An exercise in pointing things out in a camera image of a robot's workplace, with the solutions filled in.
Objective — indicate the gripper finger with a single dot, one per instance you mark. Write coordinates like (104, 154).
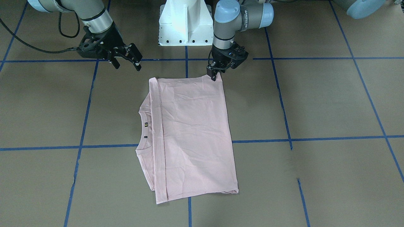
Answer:
(114, 62)
(133, 55)
(213, 71)

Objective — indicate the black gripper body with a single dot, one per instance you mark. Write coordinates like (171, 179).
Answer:
(113, 39)
(222, 55)

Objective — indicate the pink Snoopy t-shirt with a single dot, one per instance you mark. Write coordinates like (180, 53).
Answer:
(185, 147)

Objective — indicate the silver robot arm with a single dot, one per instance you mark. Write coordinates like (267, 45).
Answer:
(232, 16)
(92, 13)

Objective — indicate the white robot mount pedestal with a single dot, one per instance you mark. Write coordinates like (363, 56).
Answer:
(185, 23)

